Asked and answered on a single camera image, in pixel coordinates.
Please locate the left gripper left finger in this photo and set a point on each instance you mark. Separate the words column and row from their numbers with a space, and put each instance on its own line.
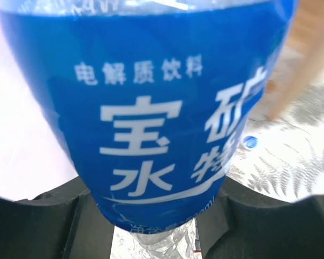
column 61, row 223

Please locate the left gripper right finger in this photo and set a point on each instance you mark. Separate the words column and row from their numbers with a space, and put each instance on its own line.
column 243, row 223

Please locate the small blue cap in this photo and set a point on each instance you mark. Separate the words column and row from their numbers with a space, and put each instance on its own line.
column 249, row 142

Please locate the blue label water bottle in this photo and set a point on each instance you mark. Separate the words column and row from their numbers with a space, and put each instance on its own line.
column 148, row 99

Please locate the wooden shelf unit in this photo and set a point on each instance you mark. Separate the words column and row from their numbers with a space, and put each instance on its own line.
column 306, row 36

